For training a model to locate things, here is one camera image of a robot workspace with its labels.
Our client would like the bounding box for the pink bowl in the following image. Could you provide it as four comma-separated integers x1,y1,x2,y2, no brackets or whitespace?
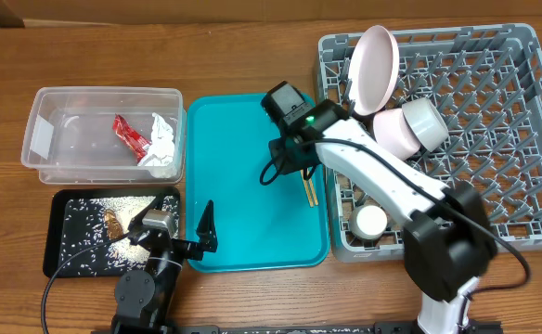
372,109,420,161

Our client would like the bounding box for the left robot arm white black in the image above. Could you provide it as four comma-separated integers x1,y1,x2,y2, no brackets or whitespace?
110,198,218,333

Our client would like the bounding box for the clear plastic bin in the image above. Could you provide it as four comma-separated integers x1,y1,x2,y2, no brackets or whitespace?
20,86,187,185

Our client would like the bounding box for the red snack wrapper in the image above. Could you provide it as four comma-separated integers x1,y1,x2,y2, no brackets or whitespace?
112,114,151,162

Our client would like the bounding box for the grey dishwasher rack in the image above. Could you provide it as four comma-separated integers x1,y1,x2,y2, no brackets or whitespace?
315,22,542,263

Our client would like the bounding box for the white cup in rack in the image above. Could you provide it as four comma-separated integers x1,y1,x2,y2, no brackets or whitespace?
349,205,388,240

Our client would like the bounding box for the wooden chopstick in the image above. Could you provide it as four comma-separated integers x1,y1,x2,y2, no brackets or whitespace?
307,176,318,206
300,170,315,208

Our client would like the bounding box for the teal plastic tray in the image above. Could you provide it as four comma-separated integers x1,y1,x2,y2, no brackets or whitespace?
185,94,329,273

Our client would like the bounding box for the grey bowl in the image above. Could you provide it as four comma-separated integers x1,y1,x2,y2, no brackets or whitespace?
402,97,449,151

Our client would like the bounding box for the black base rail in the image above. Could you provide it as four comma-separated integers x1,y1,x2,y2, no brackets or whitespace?
173,319,504,334

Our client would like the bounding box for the brown food piece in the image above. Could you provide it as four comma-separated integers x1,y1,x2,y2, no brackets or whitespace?
104,209,124,239

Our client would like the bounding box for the large white pink plate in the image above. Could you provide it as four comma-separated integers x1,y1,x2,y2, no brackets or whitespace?
347,25,399,116

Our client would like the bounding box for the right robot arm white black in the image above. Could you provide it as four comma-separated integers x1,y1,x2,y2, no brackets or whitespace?
261,82,497,333

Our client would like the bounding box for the black tray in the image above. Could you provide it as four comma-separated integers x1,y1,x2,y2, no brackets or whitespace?
43,186,180,277

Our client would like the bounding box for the white tissue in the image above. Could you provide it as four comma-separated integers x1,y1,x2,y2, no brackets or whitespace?
138,113,175,178

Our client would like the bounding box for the white rice pile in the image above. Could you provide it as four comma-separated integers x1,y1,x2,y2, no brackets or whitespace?
58,196,154,277

